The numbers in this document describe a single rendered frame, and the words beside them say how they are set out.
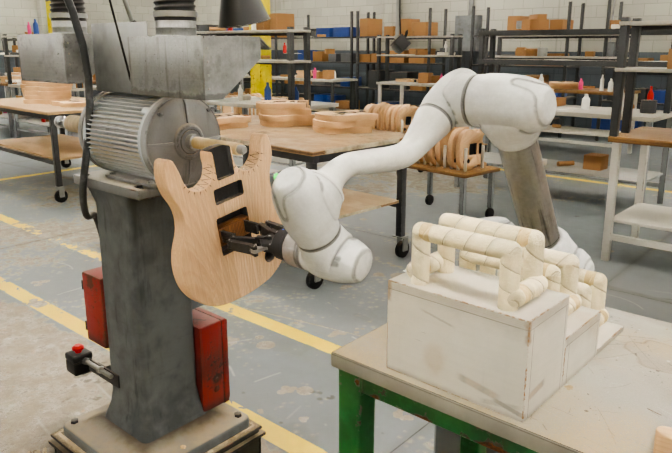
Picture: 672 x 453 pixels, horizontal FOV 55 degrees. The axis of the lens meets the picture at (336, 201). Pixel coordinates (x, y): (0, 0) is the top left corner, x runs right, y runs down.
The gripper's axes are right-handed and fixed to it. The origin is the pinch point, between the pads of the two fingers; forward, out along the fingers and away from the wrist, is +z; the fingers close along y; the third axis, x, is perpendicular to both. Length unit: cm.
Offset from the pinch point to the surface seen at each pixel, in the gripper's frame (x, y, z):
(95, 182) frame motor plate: 7, -6, 55
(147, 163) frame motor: 16.1, -4.1, 27.1
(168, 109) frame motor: 28.8, 4.5, 25.2
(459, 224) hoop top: 15, -3, -66
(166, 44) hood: 46.9, -2.9, 9.6
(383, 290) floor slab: -137, 189, 108
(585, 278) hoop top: -6, 26, -78
